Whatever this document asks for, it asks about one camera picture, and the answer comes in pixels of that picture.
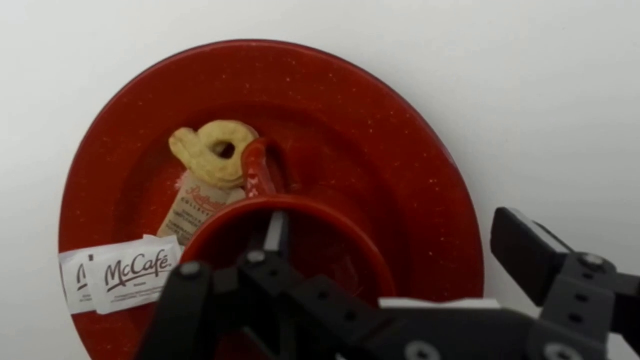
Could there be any brown sugar packet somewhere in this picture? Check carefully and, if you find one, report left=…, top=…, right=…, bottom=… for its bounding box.
left=158, top=171, right=247, bottom=246

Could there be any white McCafe sugar packet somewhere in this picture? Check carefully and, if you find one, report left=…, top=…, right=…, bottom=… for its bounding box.
left=58, top=237, right=182, bottom=314

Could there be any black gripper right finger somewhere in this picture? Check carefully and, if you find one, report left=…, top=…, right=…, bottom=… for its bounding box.
left=491, top=206, right=640, bottom=360

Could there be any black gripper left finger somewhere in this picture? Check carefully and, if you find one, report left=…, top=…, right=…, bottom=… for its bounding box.
left=137, top=211, right=384, bottom=360

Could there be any red cup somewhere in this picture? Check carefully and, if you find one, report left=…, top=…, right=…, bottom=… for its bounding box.
left=184, top=139, right=394, bottom=307

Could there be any ring-shaped cookie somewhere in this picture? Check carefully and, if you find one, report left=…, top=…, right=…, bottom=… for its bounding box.
left=168, top=120, right=258, bottom=188

